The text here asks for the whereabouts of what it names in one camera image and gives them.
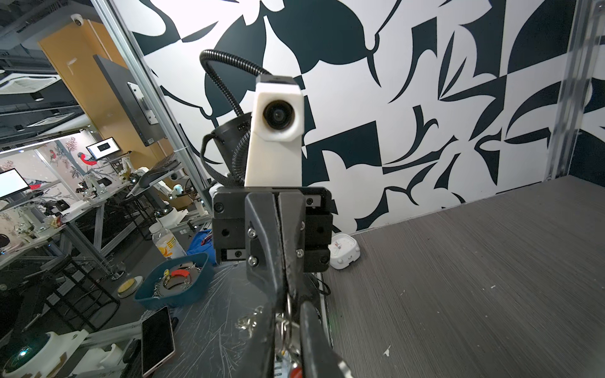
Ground plastic bottle yellow label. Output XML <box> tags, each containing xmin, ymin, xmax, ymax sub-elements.
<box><xmin>149</xmin><ymin>222</ymin><xmax>187</xmax><ymax>259</ymax></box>

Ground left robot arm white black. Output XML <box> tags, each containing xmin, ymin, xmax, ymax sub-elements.
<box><xmin>203</xmin><ymin>113</ymin><xmax>333</xmax><ymax>310</ymax></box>

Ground smartphone on bench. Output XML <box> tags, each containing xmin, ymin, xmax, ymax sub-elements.
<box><xmin>141</xmin><ymin>306</ymin><xmax>176</xmax><ymax>377</ymax></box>

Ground white kitchen timer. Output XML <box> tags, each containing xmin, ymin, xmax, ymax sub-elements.
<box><xmin>329</xmin><ymin>233</ymin><xmax>361</xmax><ymax>270</ymax></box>

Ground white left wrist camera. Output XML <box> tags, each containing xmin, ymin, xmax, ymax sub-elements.
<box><xmin>244</xmin><ymin>74</ymin><xmax>304</xmax><ymax>187</ymax></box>

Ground teal round device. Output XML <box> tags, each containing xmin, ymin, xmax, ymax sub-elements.
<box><xmin>135</xmin><ymin>253</ymin><xmax>214</xmax><ymax>310</ymax></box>

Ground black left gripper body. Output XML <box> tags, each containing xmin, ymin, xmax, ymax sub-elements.
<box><xmin>212</xmin><ymin>187</ymin><xmax>333</xmax><ymax>272</ymax></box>

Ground red key tag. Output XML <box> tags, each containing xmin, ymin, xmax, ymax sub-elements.
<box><xmin>289</xmin><ymin>366</ymin><xmax>304</xmax><ymax>378</ymax></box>

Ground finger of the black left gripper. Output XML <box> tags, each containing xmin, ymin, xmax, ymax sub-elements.
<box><xmin>244</xmin><ymin>192</ymin><xmax>286</xmax><ymax>307</ymax></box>
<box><xmin>277</xmin><ymin>190</ymin><xmax>305</xmax><ymax>302</ymax></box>

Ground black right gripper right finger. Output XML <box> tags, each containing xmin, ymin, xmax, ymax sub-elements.
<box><xmin>299</xmin><ymin>302</ymin><xmax>352</xmax><ymax>378</ymax></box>

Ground blue cloth on bench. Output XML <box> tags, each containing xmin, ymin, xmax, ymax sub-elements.
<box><xmin>186</xmin><ymin>229</ymin><xmax>217</xmax><ymax>266</ymax></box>

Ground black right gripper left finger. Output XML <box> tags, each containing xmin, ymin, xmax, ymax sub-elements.
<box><xmin>236</xmin><ymin>302</ymin><xmax>276</xmax><ymax>378</ymax></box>

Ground black corrugated cable conduit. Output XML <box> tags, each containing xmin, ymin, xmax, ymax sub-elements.
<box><xmin>199</xmin><ymin>48</ymin><xmax>270</xmax><ymax>185</ymax></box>

